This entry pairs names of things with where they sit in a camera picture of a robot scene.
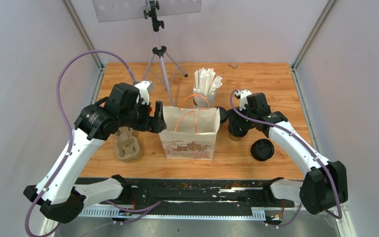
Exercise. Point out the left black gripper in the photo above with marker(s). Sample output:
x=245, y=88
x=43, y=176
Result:
x=158, y=123

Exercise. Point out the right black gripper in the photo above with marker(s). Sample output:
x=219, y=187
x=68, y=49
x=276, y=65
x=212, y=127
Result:
x=251, y=126

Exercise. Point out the kraft paper takeout bag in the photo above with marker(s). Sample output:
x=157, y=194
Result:
x=190, y=133

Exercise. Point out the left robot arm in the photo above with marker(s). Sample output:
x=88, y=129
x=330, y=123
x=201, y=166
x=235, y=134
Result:
x=60, y=198

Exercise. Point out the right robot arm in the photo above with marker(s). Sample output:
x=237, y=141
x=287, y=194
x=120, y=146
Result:
x=324, y=184

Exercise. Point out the brown pulp cup carrier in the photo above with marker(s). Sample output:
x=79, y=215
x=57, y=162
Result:
x=126, y=147

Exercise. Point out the stack of black lids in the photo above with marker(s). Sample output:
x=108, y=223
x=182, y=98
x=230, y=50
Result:
x=262, y=150

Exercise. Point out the white straw holder cup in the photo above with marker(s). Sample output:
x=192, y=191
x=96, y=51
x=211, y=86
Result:
x=202, y=101

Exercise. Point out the bundle of wrapped straws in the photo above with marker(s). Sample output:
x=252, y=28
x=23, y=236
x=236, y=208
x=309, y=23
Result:
x=206, y=82

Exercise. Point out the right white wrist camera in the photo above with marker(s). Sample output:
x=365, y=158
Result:
x=242, y=96

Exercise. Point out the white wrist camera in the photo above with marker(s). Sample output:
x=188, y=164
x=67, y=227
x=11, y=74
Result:
x=145, y=87
x=242, y=96

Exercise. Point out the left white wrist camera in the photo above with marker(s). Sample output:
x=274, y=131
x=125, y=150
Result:
x=145, y=87

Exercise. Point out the grey camera tripod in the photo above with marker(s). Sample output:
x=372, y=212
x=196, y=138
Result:
x=150, y=8

